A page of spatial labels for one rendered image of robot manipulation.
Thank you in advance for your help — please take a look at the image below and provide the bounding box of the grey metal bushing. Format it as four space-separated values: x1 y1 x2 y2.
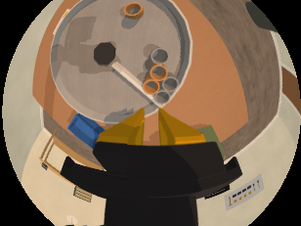
154 84 170 105
161 72 179 92
151 48 169 65

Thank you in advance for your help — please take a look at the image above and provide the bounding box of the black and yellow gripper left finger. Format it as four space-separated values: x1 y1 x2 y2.
96 108 145 146

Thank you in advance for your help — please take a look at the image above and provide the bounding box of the bronze bushing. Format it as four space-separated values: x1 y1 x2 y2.
150 63 168 81
124 3 144 20
143 75 159 95

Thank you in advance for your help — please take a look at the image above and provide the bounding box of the blue crate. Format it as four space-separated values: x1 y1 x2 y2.
67 113 104 150

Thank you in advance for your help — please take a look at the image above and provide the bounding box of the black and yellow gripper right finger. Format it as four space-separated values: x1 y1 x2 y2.
158 108 206 146

